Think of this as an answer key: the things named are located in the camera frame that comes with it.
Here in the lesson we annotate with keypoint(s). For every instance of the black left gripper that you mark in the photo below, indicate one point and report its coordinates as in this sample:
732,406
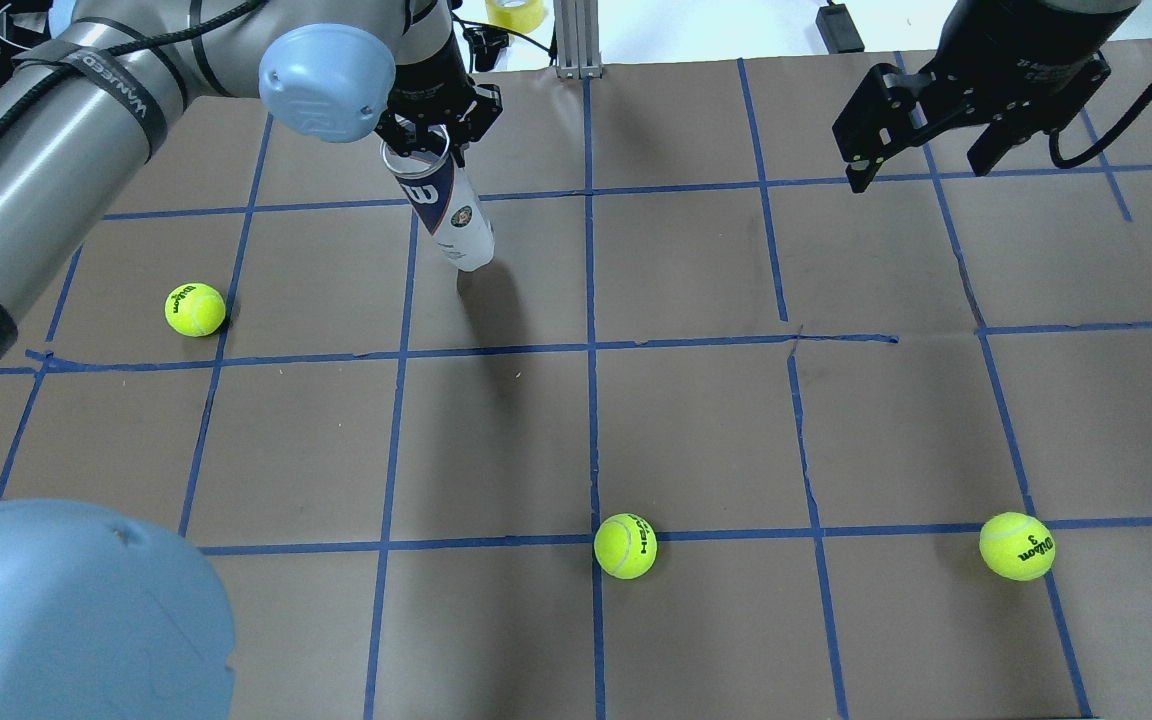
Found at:
433,78

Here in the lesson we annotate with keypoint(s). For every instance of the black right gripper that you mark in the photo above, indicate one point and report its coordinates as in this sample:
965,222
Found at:
1006,42

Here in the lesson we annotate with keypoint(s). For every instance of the white tennis ball can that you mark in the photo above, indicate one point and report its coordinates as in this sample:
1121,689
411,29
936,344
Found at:
441,193

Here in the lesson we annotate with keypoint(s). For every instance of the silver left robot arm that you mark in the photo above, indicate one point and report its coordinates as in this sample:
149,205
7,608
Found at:
104,616

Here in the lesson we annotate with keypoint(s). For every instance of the tennis ball at left edge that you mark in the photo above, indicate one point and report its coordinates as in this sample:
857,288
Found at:
195,309

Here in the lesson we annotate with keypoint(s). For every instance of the tennis ball with Wilson logo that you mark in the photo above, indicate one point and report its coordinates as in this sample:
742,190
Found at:
626,546

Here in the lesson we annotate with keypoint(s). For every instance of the tennis ball behind right finger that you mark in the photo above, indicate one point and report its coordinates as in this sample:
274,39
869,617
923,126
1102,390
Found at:
1017,546

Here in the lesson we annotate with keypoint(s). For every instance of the yellow tape roll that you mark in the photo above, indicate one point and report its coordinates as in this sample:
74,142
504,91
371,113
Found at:
521,16

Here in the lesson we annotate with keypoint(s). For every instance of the black power adapter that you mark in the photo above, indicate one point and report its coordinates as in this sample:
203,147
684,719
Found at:
837,29

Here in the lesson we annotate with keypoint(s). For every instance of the brown paper table cover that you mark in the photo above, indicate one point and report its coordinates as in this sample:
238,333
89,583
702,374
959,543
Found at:
816,397

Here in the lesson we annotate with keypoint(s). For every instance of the aluminium frame post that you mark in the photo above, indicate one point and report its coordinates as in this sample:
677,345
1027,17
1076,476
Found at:
577,35

